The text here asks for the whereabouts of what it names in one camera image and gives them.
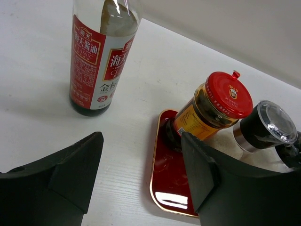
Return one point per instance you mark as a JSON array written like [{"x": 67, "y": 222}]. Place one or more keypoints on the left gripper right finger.
[{"x": 229, "y": 192}]

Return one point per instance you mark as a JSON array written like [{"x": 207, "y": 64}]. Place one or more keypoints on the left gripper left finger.
[{"x": 53, "y": 191}]

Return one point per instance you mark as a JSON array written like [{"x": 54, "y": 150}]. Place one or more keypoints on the black cap pepper grinder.
[{"x": 267, "y": 139}]

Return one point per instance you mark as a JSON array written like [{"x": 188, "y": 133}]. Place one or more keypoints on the red lid sauce jar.
[{"x": 219, "y": 103}]

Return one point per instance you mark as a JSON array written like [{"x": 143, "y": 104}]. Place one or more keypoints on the soy sauce bottle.
[{"x": 103, "y": 32}]

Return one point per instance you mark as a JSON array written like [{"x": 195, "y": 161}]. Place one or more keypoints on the red rectangular tray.
[{"x": 169, "y": 186}]

